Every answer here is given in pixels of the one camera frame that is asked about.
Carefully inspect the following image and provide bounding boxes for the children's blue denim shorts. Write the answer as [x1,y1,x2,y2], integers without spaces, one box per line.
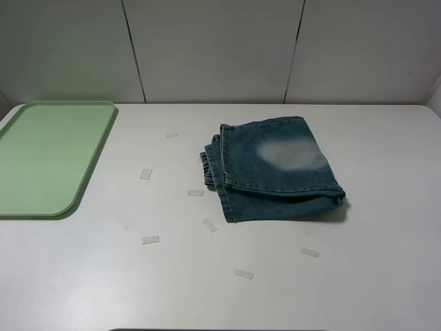
[200,117,346,223]

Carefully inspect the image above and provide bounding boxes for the green plastic tray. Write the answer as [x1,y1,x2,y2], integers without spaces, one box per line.
[1,101,117,218]

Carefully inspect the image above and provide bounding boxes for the clear tape strip middle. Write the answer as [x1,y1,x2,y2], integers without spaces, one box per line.
[187,190,204,197]

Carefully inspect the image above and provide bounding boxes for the clear tape strip lower left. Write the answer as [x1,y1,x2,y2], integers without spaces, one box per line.
[142,236,160,245]

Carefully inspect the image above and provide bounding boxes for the clear tape strip bottom centre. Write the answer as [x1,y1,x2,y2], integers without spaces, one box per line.
[234,269,254,280]

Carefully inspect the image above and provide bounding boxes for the clear tape strip lower right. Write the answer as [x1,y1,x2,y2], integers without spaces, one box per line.
[300,248,320,258]

